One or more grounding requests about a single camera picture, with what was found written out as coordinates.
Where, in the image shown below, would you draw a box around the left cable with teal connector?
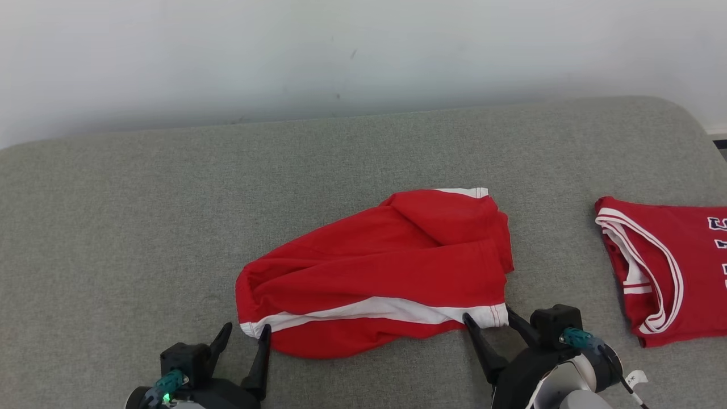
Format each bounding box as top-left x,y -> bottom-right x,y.
142,369 -> 189,407

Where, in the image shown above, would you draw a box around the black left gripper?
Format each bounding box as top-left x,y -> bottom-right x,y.
126,322 -> 272,409

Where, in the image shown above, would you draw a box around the red lettered basketball jersey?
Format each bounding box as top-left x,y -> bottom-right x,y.
595,196 -> 727,348

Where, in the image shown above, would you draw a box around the red shorts with white band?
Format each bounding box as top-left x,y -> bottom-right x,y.
235,187 -> 515,360

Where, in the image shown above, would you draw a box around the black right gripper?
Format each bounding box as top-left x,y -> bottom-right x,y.
462,307 -> 563,409

